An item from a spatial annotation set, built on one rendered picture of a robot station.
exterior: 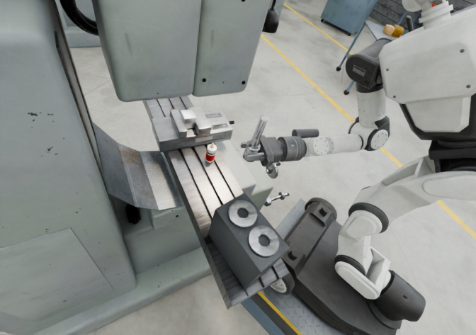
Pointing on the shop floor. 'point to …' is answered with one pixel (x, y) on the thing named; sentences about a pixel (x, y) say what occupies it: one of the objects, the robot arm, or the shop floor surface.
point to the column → (50, 179)
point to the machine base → (74, 325)
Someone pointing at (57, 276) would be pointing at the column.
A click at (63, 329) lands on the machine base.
